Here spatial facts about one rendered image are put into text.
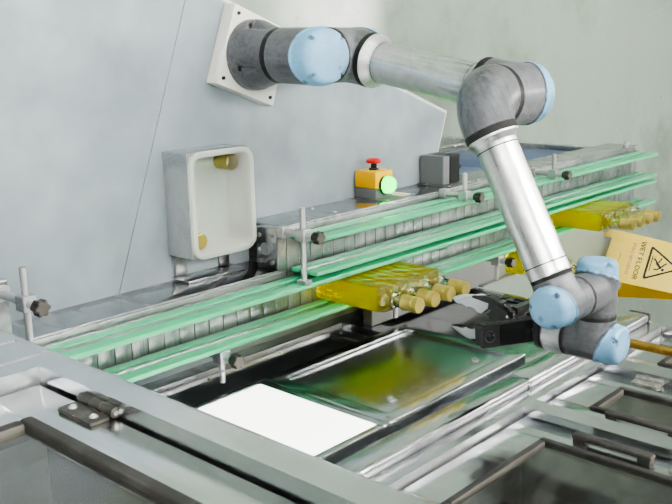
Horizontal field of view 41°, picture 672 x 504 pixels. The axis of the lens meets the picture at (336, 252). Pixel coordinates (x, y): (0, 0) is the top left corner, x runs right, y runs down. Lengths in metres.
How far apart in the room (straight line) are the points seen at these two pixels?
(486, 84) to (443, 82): 0.19
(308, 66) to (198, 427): 1.13
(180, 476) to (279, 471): 0.09
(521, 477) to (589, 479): 0.11
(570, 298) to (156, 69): 0.94
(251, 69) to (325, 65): 0.18
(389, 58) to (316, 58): 0.15
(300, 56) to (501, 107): 0.45
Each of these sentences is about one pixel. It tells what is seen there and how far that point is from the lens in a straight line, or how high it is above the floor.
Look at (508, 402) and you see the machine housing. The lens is 1.83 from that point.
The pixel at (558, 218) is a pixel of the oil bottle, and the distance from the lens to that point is 2.88.
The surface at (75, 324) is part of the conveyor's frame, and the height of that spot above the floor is 0.87.
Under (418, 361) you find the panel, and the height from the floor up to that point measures 1.16.
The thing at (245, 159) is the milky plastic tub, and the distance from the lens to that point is 1.96.
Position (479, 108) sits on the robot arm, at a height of 1.40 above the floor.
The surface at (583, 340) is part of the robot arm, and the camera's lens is 1.71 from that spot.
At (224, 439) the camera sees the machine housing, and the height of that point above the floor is 1.72.
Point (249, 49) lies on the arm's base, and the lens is 1.94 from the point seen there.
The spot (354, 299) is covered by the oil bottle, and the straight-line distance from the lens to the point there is 2.01.
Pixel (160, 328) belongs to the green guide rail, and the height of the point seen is 0.96.
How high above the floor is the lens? 2.28
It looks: 41 degrees down
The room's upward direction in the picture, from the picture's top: 101 degrees clockwise
